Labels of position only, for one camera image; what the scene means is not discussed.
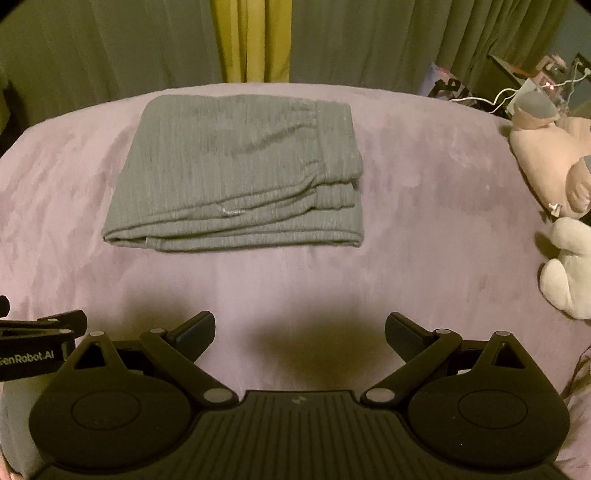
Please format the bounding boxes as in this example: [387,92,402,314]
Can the dark box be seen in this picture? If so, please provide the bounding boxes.
[475,54,529,104]

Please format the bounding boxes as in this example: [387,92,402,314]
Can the white plush toy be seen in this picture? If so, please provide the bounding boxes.
[537,216,591,320]

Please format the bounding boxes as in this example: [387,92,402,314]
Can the green curtain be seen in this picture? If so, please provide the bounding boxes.
[288,0,591,100]
[0,0,218,153]

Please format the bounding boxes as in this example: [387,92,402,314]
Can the grey-green ribbed pants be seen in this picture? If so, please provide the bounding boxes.
[102,93,365,252]

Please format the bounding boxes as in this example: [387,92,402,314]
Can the yellow curtain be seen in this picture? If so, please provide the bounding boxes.
[210,0,294,85]

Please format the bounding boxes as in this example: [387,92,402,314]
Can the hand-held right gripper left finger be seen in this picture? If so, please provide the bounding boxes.
[59,310,239,408]

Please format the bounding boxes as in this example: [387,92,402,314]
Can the purple bag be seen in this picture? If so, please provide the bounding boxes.
[419,61,463,100]

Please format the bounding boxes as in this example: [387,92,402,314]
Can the purple fleece blanket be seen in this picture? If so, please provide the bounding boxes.
[0,82,591,476]

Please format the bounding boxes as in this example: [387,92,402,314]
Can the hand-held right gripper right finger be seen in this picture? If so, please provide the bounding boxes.
[360,311,528,408]

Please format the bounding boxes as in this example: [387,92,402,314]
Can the white charger device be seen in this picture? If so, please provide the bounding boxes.
[508,76,561,116]

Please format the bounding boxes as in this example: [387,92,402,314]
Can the white cable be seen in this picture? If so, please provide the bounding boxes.
[447,54,591,116]

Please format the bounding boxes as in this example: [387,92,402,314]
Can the pink plush toy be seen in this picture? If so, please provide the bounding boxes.
[509,91,591,221]

